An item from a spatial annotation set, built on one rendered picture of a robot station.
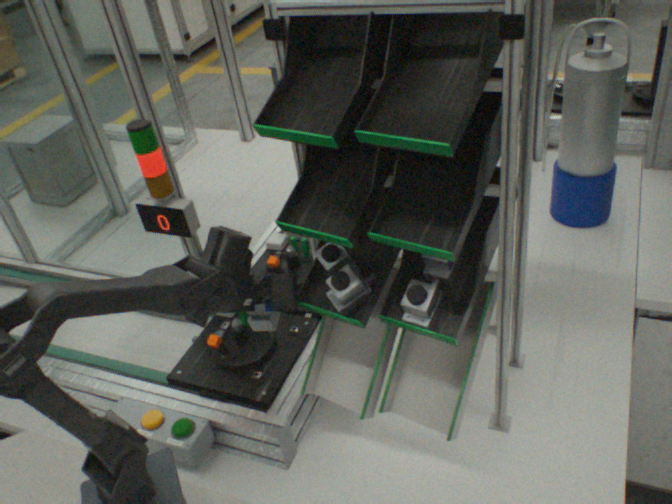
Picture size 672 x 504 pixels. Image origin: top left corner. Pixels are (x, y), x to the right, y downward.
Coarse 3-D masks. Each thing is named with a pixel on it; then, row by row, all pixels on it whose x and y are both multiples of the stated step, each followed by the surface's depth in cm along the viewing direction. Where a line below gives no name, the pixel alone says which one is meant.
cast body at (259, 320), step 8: (264, 304) 105; (248, 312) 108; (256, 312) 107; (264, 312) 107; (272, 312) 108; (280, 312) 111; (248, 320) 108; (256, 320) 107; (264, 320) 107; (272, 320) 107; (256, 328) 109; (264, 328) 108; (272, 328) 108
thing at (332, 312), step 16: (384, 192) 111; (368, 224) 108; (320, 240) 106; (368, 240) 107; (352, 256) 106; (368, 256) 105; (384, 256) 99; (320, 272) 107; (368, 272) 104; (384, 272) 100; (304, 288) 105; (320, 288) 105; (304, 304) 102; (320, 304) 104; (368, 304) 98; (352, 320) 98
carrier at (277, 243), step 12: (276, 240) 157; (288, 240) 160; (264, 252) 157; (276, 252) 151; (288, 252) 144; (300, 252) 152; (264, 264) 153; (288, 264) 146; (300, 264) 148; (300, 276) 144; (288, 312) 140; (300, 312) 138; (312, 312) 137
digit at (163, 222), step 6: (150, 210) 130; (156, 210) 129; (162, 210) 128; (156, 216) 130; (162, 216) 130; (168, 216) 129; (156, 222) 131; (162, 222) 131; (168, 222) 130; (162, 228) 132; (168, 228) 131
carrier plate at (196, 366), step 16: (224, 320) 138; (288, 320) 135; (304, 320) 135; (208, 336) 135; (288, 336) 131; (304, 336) 131; (192, 352) 131; (208, 352) 131; (288, 352) 128; (176, 368) 128; (192, 368) 128; (208, 368) 127; (256, 368) 125; (272, 368) 125; (288, 368) 124; (176, 384) 127; (192, 384) 124; (208, 384) 123; (224, 384) 123; (240, 384) 122; (256, 384) 122; (272, 384) 121; (240, 400) 121; (256, 400) 119; (272, 400) 119
